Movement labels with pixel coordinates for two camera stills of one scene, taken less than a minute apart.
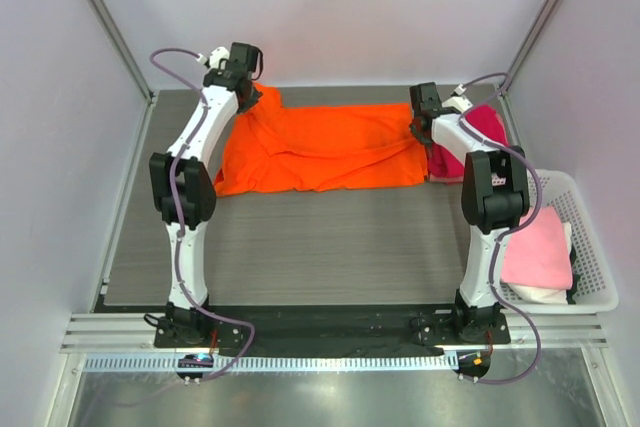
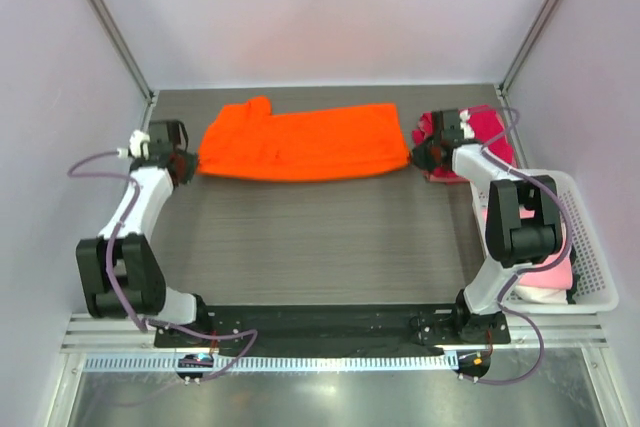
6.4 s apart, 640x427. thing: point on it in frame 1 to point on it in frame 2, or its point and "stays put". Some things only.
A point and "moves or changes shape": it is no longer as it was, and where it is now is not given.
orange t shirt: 274,146 moves or changes shape
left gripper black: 248,104 to 190,165
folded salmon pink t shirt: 482,121 stays put
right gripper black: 422,140 to 419,156
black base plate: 329,331 stays put
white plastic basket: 596,277 stays put
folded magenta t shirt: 445,166 stays put
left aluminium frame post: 109,24 stays put
